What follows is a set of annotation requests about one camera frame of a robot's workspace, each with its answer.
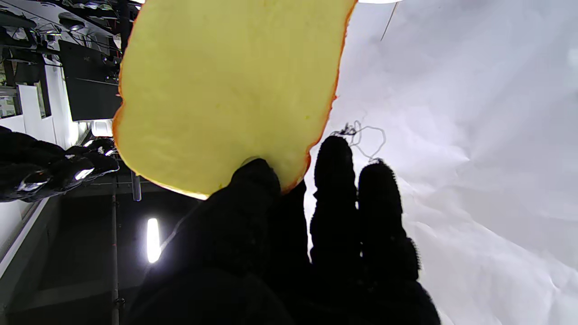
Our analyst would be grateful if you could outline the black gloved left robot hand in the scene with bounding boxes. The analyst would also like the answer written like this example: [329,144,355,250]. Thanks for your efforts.
[126,135,441,325]

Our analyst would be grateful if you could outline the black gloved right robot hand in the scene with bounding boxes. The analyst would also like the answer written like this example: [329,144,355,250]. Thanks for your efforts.
[0,126,120,203]

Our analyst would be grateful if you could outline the yellow toast slice orange crust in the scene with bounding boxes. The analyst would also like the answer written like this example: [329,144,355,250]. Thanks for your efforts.
[112,0,357,200]

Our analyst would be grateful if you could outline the bright tube light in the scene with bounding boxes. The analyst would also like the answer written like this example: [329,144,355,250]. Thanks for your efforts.
[147,218,161,264]

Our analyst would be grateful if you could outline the white crumpled backdrop sheet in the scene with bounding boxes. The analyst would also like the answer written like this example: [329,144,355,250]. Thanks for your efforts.
[303,0,578,325]

